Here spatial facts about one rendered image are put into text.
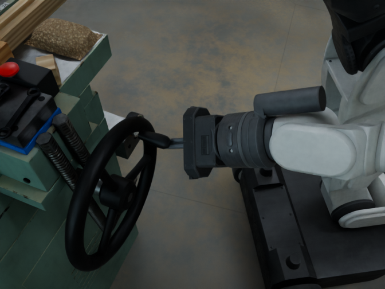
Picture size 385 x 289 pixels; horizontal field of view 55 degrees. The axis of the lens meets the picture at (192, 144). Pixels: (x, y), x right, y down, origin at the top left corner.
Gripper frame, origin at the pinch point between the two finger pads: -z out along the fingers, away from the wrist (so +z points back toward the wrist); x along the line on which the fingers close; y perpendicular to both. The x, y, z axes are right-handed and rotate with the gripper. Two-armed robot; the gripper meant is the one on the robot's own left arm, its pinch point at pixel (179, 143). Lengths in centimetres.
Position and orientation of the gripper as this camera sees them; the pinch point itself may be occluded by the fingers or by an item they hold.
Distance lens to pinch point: 66.4
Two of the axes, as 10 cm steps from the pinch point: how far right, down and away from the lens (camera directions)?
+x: -0.2, -10.0, 0.4
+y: -6.0, -0.2, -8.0
